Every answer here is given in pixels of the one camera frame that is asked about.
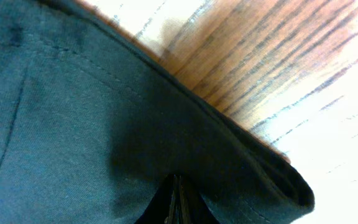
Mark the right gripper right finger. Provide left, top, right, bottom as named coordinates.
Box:
left=176, top=175, right=219, bottom=224

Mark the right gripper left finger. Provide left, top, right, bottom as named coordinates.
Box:
left=135, top=174, right=175, bottom=224

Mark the black t-shirt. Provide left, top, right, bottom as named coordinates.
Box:
left=0, top=1, right=315, bottom=223

